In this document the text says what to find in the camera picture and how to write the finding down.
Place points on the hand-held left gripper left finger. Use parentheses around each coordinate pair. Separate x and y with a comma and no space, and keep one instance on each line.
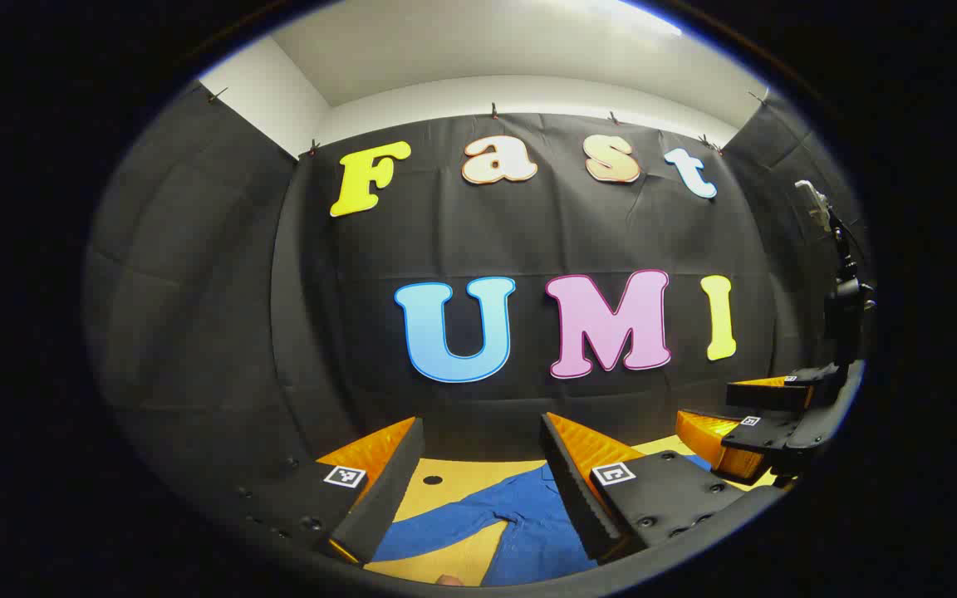
(387,490)

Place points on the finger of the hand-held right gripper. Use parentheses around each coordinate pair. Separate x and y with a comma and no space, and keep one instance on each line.
(765,432)
(777,397)

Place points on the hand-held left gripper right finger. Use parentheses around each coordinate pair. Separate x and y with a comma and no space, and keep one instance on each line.
(574,490)

